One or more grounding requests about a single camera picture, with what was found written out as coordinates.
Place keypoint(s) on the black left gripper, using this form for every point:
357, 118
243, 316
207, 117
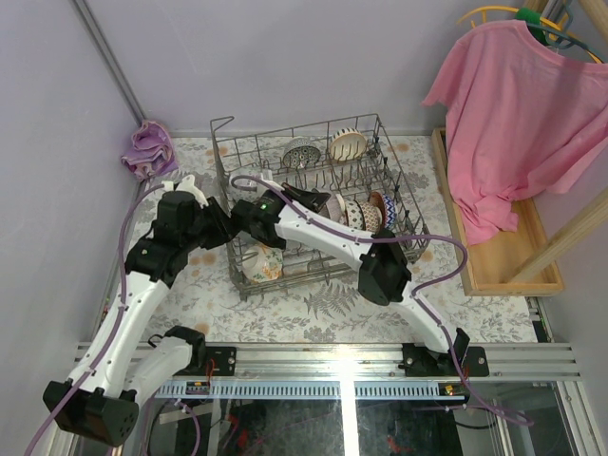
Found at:
220, 226

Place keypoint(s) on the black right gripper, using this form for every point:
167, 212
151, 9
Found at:
313, 200

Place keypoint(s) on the black patterned bowl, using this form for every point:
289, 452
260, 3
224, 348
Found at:
300, 153

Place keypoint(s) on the yellow floral bowl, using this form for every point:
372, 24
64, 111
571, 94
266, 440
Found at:
261, 263

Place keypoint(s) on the brown lattice patterned bowl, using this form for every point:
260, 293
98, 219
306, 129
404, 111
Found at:
372, 217

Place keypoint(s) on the red diamond patterned bowl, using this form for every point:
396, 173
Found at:
377, 200

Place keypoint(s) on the cream bowl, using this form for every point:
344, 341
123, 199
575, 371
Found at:
347, 144

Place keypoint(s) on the blue zigzag bowl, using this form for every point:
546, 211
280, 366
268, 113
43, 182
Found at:
389, 211

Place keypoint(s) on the purple striped bowl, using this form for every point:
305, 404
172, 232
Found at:
333, 208

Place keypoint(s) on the white bowl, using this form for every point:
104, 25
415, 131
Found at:
354, 215

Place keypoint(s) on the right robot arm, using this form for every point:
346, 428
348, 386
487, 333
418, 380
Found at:
283, 214

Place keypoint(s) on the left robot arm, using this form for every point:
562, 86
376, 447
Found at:
102, 397

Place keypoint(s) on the purple crumpled cloth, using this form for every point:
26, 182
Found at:
151, 153

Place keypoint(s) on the pink t-shirt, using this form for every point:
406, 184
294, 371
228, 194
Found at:
521, 119

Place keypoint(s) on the yellow clothes hanger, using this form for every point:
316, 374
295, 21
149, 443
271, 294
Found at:
564, 20

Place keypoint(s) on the teal clothes hanger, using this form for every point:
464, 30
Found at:
551, 37

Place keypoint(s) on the grey wire dish rack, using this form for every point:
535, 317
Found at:
377, 170

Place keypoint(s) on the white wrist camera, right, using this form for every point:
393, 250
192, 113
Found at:
267, 181

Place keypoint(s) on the white wrist camera,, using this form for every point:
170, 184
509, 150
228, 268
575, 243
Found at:
188, 184
267, 181

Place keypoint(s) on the white wrist camera, left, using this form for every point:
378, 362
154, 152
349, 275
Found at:
188, 184

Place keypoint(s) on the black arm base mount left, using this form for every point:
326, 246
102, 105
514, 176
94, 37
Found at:
220, 361

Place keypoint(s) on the slotted cable duct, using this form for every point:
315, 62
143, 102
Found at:
307, 390

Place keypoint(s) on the wooden tray frame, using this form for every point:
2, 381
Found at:
491, 264

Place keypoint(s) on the corner aluminium post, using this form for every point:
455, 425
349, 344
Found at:
108, 57

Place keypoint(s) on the aluminium frame rail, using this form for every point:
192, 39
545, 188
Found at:
520, 362

